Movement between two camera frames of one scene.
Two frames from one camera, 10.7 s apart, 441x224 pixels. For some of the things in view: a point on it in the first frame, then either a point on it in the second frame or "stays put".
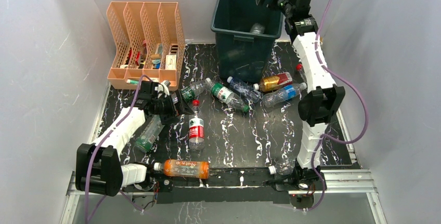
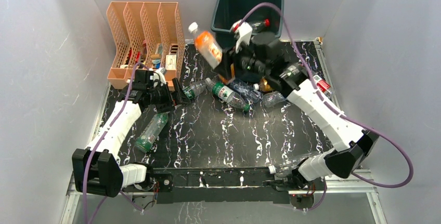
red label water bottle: x=196 y=129 → x=258 y=27
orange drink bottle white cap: x=184 y=168 → x=207 y=45
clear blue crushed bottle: x=245 y=90 stays put
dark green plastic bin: x=245 y=33 stays put
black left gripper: x=180 y=108 → x=177 y=98
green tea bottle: x=152 y=130 stays put
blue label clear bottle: x=286 y=93 stays put
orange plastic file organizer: x=150 y=41 stays put
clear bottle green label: x=195 y=87 stays put
